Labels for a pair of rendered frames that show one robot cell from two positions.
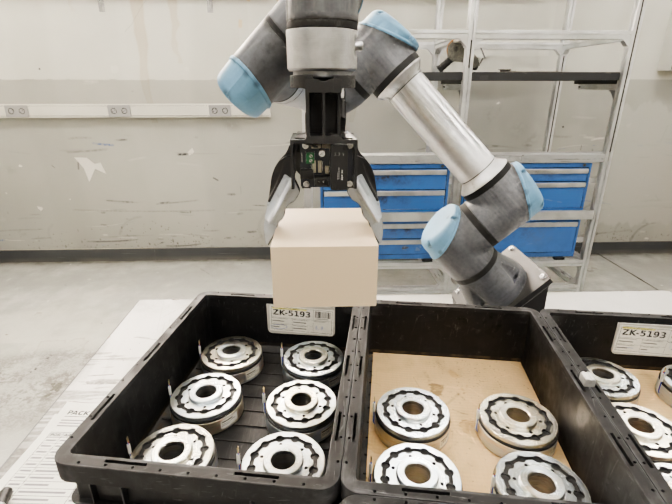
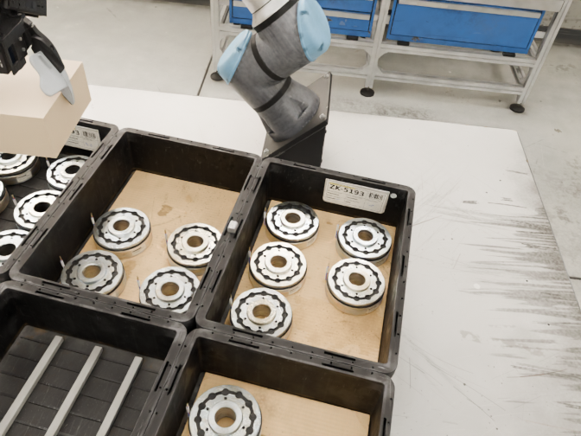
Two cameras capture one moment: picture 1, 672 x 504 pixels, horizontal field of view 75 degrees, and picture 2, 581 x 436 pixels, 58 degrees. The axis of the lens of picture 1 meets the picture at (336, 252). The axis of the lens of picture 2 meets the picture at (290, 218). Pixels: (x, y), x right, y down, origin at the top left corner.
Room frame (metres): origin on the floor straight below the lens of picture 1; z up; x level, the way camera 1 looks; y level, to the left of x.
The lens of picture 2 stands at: (-0.13, -0.45, 1.60)
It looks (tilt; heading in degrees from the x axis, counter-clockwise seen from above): 46 degrees down; 3
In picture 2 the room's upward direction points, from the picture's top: 6 degrees clockwise
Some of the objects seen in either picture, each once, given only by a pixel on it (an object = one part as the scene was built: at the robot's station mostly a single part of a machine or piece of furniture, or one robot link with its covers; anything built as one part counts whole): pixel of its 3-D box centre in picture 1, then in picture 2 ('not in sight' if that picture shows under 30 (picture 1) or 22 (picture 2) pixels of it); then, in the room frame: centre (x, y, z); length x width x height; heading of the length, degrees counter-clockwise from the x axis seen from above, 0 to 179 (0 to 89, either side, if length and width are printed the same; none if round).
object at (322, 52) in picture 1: (325, 55); not in sight; (0.51, 0.01, 1.32); 0.08 x 0.08 x 0.05
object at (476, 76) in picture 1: (497, 78); not in sight; (2.66, -0.91, 1.32); 1.20 x 0.45 x 0.06; 92
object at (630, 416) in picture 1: (640, 426); (278, 262); (0.46, -0.41, 0.86); 0.05 x 0.05 x 0.01
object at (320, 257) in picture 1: (323, 252); (32, 104); (0.53, 0.02, 1.08); 0.16 x 0.12 x 0.07; 2
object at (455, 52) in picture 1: (461, 55); not in sight; (2.64, -0.70, 1.44); 0.25 x 0.16 x 0.18; 92
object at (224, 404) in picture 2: not in sight; (225, 417); (0.17, -0.37, 0.86); 0.05 x 0.05 x 0.01
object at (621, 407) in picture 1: (639, 429); (277, 264); (0.46, -0.41, 0.86); 0.10 x 0.10 x 0.01
